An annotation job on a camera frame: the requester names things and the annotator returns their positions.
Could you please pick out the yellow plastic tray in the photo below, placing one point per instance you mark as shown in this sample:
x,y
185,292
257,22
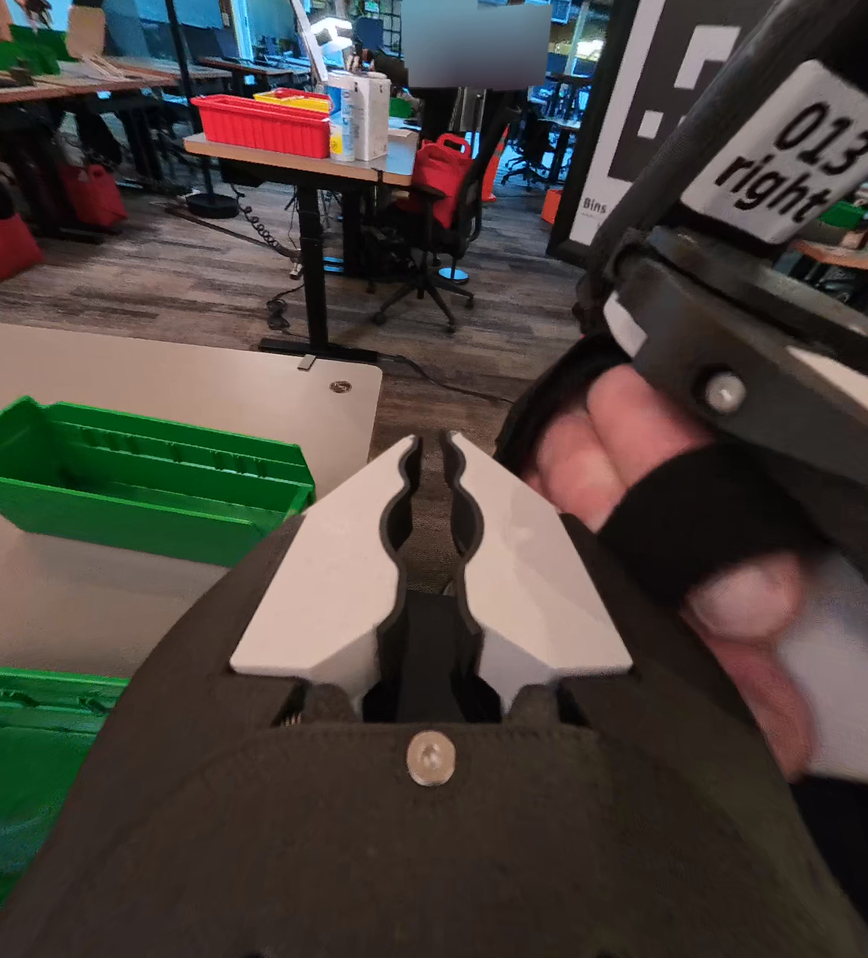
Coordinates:
x,y
292,99

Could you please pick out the white carton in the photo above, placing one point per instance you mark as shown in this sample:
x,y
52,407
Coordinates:
x,y
372,112

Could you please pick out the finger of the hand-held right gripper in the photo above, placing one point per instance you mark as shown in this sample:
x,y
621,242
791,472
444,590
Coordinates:
x,y
860,385

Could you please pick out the long wooden work table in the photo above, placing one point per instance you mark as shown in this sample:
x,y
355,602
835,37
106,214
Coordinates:
x,y
67,82

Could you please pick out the person's right hand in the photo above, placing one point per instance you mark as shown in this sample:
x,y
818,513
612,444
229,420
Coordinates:
x,y
613,449

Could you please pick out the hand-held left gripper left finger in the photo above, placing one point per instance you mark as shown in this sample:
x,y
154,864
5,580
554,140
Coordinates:
x,y
322,591

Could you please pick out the black office chair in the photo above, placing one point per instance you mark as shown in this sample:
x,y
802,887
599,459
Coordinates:
x,y
464,217

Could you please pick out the red plastic tray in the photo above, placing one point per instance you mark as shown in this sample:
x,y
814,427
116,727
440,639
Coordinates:
x,y
262,131

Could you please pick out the white wipes canister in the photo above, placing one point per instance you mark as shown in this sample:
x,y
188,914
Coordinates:
x,y
340,120

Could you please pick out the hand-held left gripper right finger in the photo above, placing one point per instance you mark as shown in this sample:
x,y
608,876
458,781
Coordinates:
x,y
546,591

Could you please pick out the black and white tag poster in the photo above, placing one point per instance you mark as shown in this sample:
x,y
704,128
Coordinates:
x,y
651,75

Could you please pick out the green plastic bin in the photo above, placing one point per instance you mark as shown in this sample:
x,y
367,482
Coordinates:
x,y
15,786
142,531
179,449
7,52

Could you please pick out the black floor lamp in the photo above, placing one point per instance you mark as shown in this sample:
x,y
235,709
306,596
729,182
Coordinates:
x,y
213,206

